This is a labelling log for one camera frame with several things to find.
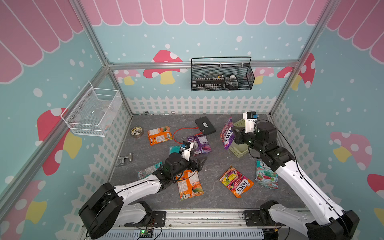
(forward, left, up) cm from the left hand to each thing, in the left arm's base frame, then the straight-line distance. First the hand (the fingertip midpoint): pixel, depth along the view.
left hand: (200, 157), depth 80 cm
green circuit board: (-33, +26, -17) cm, 46 cm away
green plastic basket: (+9, -23, -6) cm, 26 cm away
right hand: (+8, -15, +16) cm, 23 cm away
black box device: (+33, -4, -12) cm, 35 cm away
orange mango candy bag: (-11, +6, -13) cm, 18 cm away
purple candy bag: (+16, -1, -12) cm, 20 cm away
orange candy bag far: (+24, +29, -13) cm, 40 cm away
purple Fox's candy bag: (+6, -13, +12) cm, 19 cm away
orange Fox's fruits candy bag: (-9, -20, -12) cm, 25 cm away
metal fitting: (+5, +49, -13) cm, 51 cm away
